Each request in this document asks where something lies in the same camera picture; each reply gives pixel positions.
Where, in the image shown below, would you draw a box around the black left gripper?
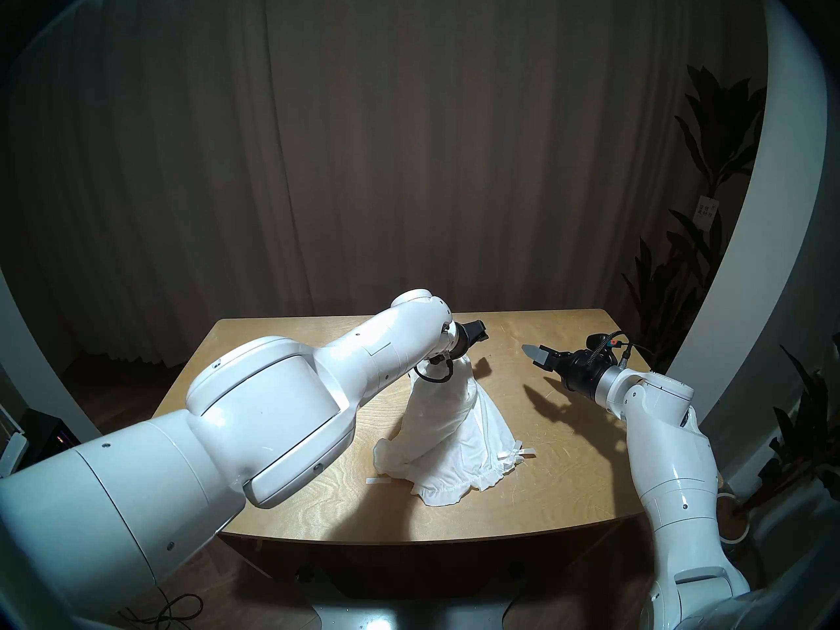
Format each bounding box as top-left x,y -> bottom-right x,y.
451,320 -> 480,362

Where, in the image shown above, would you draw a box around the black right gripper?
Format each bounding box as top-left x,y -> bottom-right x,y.
522,344 -> 621,398

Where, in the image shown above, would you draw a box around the white ruffled pants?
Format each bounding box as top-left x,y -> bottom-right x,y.
373,354 -> 537,508

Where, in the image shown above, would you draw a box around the light wooden table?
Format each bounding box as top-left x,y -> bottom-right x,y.
152,309 -> 663,545

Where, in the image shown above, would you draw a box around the beige pleated curtain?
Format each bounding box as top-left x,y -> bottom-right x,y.
0,0 -> 768,373

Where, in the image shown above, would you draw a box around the white round plant pot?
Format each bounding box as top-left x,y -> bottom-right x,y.
715,491 -> 750,545

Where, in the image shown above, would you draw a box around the dark leafy potted plant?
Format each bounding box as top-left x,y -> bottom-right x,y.
742,333 -> 840,518

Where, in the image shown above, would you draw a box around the tall dark leafy plant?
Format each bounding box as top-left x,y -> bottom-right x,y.
620,64 -> 768,377

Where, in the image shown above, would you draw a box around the black computer tower with lights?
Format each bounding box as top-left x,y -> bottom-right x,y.
20,409 -> 83,465

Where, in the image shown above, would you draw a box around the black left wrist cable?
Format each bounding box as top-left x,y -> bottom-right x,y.
413,356 -> 455,384

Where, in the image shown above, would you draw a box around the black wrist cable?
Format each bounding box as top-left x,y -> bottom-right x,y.
607,330 -> 657,368
413,356 -> 455,384

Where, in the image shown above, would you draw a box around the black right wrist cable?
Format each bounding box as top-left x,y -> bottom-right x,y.
607,330 -> 657,368

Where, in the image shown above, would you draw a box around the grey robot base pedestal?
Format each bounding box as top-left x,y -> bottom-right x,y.
295,560 -> 526,630

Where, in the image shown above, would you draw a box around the black floor cables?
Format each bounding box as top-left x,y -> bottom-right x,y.
118,589 -> 205,630

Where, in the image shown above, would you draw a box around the white wall box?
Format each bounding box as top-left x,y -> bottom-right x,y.
0,432 -> 30,478

